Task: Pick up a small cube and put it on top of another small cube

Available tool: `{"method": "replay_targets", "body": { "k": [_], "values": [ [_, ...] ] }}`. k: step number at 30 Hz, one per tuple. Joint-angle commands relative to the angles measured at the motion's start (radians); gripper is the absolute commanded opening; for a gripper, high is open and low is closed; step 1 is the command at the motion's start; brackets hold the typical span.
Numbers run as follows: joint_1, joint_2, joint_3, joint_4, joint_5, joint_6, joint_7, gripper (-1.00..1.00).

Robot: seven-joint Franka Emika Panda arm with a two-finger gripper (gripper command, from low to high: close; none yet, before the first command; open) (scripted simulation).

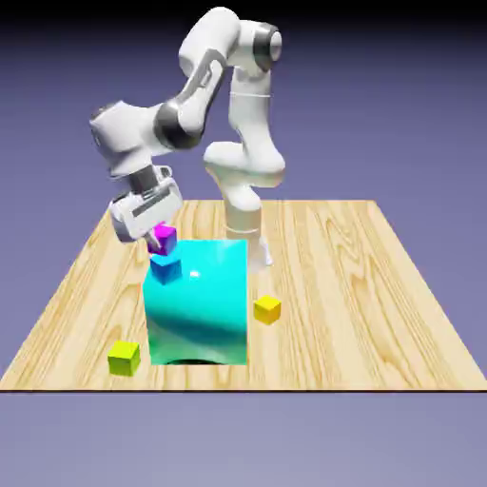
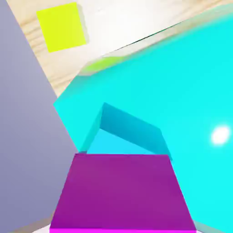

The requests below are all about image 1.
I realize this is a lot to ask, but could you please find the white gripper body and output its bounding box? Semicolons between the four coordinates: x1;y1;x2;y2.
108;181;184;245

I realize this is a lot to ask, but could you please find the small magenta cube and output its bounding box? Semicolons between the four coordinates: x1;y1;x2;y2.
146;224;178;257

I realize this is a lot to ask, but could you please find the small blue cube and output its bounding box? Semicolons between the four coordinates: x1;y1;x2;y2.
149;252;183;286

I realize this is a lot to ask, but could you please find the small yellow-green cube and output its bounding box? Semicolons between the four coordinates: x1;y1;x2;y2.
107;340;142;378

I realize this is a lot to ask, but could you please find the small yellow cube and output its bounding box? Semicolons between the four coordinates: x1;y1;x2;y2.
253;295;282;326

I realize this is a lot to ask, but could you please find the large cyan box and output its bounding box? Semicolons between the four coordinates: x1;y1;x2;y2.
143;239;249;366

